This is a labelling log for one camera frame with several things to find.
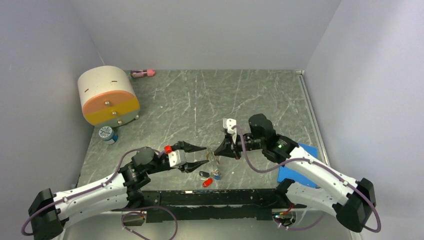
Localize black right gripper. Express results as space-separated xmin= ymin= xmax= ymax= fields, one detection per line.
xmin=214 ymin=131 xmax=265 ymax=160

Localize black key fob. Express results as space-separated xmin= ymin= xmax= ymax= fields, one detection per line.
xmin=198 ymin=171 xmax=211 ymax=178

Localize red key tag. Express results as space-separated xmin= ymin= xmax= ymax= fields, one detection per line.
xmin=202 ymin=178 xmax=214 ymax=188

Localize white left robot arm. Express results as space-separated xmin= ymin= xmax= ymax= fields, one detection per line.
xmin=20 ymin=141 xmax=208 ymax=240

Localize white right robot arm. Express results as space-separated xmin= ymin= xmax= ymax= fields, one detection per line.
xmin=214 ymin=113 xmax=382 ymax=233

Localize blue foam pad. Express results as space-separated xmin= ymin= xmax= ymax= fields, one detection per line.
xmin=276 ymin=143 xmax=319 ymax=190

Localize small blue white jar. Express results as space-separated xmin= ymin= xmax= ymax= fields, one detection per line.
xmin=98 ymin=126 xmax=118 ymax=145

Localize pink capped small bottle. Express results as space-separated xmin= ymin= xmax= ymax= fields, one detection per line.
xmin=130 ymin=68 xmax=156 ymax=78

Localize white round drawer cabinet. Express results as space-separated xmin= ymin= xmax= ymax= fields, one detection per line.
xmin=77 ymin=65 xmax=140 ymax=128

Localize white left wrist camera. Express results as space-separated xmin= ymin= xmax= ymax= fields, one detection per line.
xmin=167 ymin=149 xmax=187 ymax=168

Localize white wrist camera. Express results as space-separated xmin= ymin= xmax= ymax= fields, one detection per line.
xmin=222 ymin=118 xmax=238 ymax=144
xmin=167 ymin=149 xmax=187 ymax=168

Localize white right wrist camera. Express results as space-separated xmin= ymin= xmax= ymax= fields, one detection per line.
xmin=222 ymin=118 xmax=238 ymax=144

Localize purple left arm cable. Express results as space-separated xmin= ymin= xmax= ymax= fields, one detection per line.
xmin=21 ymin=144 xmax=180 ymax=240

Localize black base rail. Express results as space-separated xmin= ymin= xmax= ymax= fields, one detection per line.
xmin=123 ymin=188 xmax=292 ymax=223

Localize aluminium frame rail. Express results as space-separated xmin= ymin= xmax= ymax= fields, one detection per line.
xmin=52 ymin=158 xmax=362 ymax=240

